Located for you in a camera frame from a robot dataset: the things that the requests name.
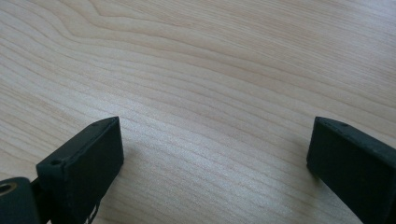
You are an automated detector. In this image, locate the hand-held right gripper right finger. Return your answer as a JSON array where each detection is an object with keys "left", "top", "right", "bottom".
[{"left": 305, "top": 116, "right": 396, "bottom": 224}]

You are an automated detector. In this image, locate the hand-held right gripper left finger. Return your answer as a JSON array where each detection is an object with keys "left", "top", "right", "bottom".
[{"left": 30, "top": 116, "right": 125, "bottom": 224}]

